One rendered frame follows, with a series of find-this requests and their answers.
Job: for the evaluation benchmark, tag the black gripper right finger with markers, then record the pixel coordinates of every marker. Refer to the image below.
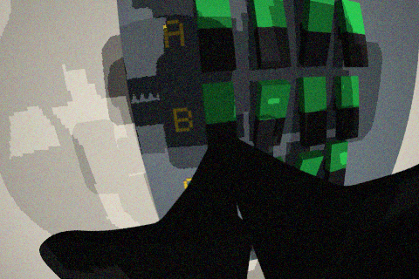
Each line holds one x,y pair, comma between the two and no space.
304,226

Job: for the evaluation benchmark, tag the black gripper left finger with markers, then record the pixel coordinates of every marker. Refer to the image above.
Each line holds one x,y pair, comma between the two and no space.
200,237

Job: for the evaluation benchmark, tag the grey switch panel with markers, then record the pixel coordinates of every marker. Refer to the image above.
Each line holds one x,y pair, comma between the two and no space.
323,85

